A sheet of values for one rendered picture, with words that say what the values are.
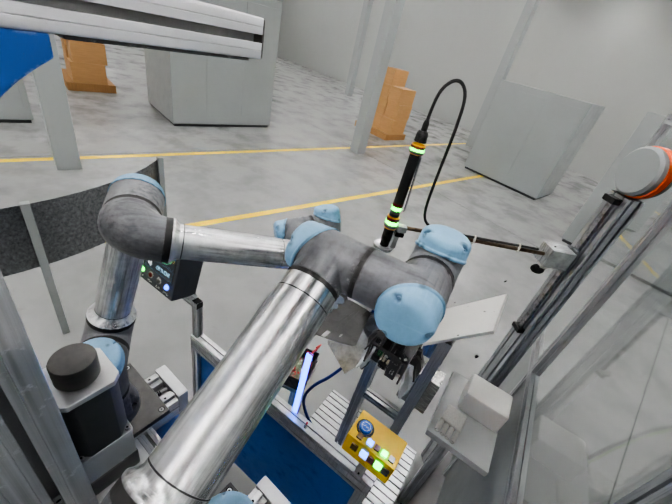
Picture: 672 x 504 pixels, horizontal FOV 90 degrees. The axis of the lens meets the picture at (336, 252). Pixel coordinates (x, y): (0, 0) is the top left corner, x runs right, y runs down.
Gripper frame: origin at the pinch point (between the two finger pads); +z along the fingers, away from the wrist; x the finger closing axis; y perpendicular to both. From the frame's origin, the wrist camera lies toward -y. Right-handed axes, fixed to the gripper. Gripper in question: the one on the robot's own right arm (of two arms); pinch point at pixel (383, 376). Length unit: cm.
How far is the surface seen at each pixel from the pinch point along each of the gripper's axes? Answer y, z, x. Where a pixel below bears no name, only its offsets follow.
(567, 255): -84, -9, 29
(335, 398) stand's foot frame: -82, 140, -31
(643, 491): -8.2, -3.8, 45.0
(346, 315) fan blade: -39, 29, -26
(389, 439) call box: -16.5, 40.7, 7.4
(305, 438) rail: -13, 65, -17
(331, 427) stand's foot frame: -65, 140, -23
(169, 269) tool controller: -9, 29, -86
